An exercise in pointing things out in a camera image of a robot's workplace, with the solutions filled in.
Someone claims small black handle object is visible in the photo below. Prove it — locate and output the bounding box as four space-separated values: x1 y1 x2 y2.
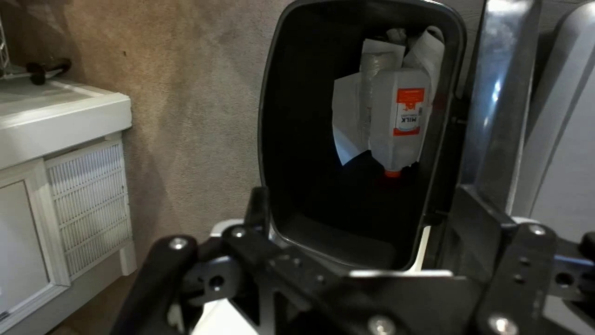
24 57 74 88

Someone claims white louvered cabinet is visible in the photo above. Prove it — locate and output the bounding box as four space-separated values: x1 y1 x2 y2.
0 73 139 335

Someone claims white bottle orange label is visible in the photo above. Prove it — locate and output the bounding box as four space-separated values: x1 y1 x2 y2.
364 45 433 181

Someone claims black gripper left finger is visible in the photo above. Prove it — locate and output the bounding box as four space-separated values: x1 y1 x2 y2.
110 222 374 335

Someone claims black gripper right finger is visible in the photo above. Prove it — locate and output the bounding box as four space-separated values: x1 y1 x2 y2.
396 222 595 335

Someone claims black plastic bin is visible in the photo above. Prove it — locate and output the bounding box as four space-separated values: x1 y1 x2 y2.
257 0 469 276

